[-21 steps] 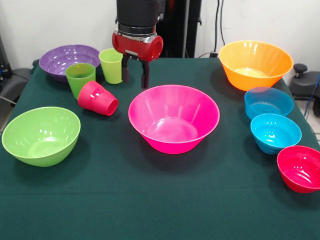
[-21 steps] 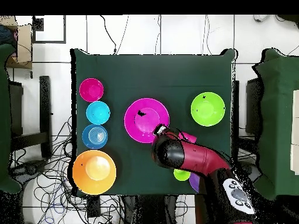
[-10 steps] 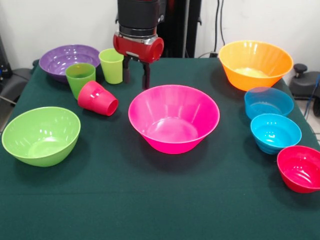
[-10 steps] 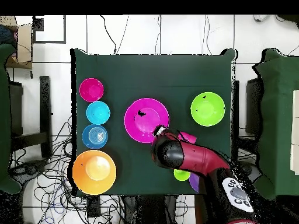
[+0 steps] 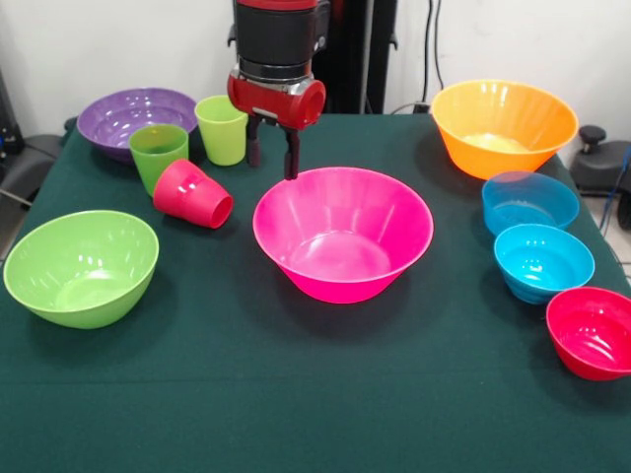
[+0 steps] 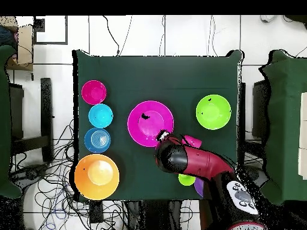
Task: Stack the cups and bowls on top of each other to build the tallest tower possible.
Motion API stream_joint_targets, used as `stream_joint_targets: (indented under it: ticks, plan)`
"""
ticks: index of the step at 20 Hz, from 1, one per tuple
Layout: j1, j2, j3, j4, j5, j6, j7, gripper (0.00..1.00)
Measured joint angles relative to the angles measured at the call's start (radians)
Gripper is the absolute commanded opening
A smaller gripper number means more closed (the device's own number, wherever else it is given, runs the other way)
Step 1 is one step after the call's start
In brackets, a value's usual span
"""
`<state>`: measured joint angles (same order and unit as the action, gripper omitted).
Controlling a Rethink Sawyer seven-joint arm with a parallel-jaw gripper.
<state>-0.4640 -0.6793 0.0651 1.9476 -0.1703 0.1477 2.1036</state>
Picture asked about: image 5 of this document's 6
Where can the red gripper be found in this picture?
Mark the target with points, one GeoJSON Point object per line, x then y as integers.
{"type": "Point", "coordinates": [266, 103]}

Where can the red cup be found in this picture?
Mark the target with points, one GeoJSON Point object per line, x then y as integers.
{"type": "Point", "coordinates": [189, 197]}

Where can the pink bowl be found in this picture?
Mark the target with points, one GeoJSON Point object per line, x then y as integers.
{"type": "Point", "coordinates": [340, 286]}

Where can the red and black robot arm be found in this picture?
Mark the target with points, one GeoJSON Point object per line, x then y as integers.
{"type": "Point", "coordinates": [276, 39]}

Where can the light green cup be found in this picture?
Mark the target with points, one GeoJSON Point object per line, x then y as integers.
{"type": "Point", "coordinates": [222, 143]}

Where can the dark green cup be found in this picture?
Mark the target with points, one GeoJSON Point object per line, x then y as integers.
{"type": "Point", "coordinates": [153, 157]}

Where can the purple bowl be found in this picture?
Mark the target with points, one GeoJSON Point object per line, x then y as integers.
{"type": "Point", "coordinates": [113, 123]}

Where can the dark green table cloth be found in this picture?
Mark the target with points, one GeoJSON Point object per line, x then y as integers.
{"type": "Point", "coordinates": [315, 369]}

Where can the orange bowl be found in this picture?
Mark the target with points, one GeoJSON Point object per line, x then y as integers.
{"type": "Point", "coordinates": [503, 162]}

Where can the green bowl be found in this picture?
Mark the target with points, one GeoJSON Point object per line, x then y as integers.
{"type": "Point", "coordinates": [79, 290]}

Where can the translucent blue bowl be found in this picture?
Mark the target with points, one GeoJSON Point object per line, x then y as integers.
{"type": "Point", "coordinates": [532, 197]}

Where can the turquoise bowl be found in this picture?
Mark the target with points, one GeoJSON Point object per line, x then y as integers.
{"type": "Point", "coordinates": [542, 266]}

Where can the red bowl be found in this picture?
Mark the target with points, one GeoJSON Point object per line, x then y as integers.
{"type": "Point", "coordinates": [591, 335]}

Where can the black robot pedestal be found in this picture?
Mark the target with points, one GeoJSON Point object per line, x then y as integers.
{"type": "Point", "coordinates": [355, 49]}

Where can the dark grey pedestal leg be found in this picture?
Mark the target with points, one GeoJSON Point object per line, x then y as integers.
{"type": "Point", "coordinates": [29, 162]}
{"type": "Point", "coordinates": [601, 167]}

